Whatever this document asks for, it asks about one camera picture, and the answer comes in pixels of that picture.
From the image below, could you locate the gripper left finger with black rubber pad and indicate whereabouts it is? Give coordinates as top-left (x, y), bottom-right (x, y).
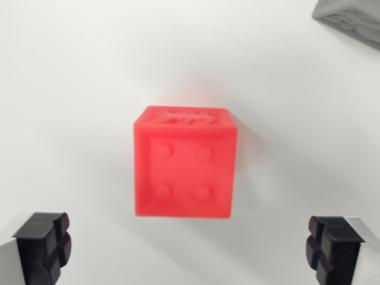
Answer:
top-left (0, 211), bottom-right (72, 285)

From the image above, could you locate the gripper right finger with black rubber pad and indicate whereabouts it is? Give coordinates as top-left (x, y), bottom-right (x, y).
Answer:
top-left (305, 216), bottom-right (380, 285)

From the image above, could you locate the red infantino soft cube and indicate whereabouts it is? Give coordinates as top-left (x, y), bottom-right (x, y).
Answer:
top-left (132, 105), bottom-right (239, 220)

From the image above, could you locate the grey soft cube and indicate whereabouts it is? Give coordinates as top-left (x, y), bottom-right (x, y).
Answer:
top-left (311, 0), bottom-right (380, 50)

